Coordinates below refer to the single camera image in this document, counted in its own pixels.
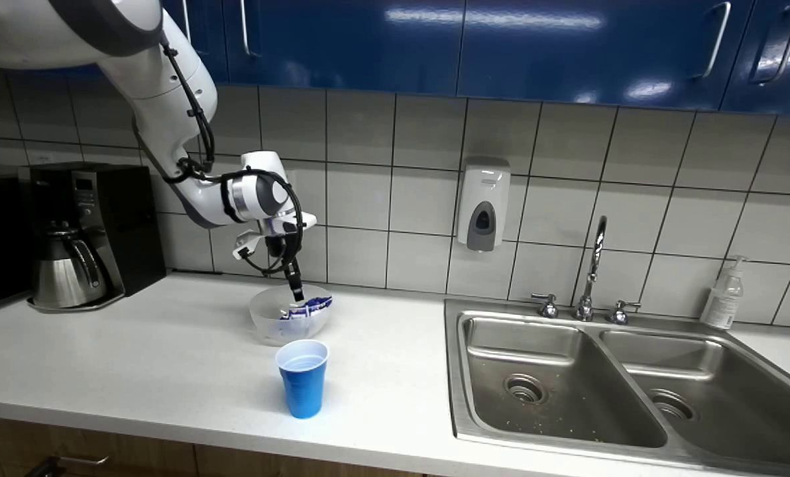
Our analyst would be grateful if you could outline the silver drawer handle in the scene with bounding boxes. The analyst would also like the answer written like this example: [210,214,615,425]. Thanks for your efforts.
[30,454,114,477]

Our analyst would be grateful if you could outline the wooden lower cabinets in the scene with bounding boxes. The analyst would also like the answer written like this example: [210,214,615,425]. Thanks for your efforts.
[0,413,433,477]

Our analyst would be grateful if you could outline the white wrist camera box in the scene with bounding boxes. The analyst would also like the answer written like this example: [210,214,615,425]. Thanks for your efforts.
[230,209,321,264]

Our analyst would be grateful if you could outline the chrome faucet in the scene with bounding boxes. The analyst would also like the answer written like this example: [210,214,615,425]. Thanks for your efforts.
[528,211,643,327]

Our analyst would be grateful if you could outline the blue upper cabinets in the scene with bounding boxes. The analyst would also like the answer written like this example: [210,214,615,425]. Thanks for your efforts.
[40,0,790,117]

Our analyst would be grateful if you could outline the clear plastic bowl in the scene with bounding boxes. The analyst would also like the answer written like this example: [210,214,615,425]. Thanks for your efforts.
[246,283,337,349]

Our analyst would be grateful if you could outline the clear soap pump bottle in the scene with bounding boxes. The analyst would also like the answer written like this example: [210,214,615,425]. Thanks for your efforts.
[696,254,747,335]

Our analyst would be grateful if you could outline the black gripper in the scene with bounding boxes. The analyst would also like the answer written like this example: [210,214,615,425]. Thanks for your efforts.
[262,231,308,304]

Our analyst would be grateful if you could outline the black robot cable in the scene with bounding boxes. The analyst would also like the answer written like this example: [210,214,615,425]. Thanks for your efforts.
[157,39,308,278]

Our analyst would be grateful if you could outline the stainless steel double sink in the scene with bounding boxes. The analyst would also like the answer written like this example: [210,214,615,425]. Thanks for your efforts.
[439,296,790,477]

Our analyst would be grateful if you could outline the steel coffee carafe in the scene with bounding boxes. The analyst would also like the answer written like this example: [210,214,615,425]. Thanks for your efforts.
[30,222,114,312]

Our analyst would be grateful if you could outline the black steel coffee maker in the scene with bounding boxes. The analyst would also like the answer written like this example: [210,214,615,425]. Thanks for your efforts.
[19,162,169,315]

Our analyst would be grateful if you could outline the blue snack package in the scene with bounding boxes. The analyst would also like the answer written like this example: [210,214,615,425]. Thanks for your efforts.
[277,294,337,324]

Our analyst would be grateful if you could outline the blue plastic cup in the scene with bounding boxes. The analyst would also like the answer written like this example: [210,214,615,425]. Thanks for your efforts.
[272,336,333,422]

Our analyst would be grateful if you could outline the white wall soap dispenser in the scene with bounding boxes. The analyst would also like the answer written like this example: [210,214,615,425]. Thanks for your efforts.
[456,157,513,254]

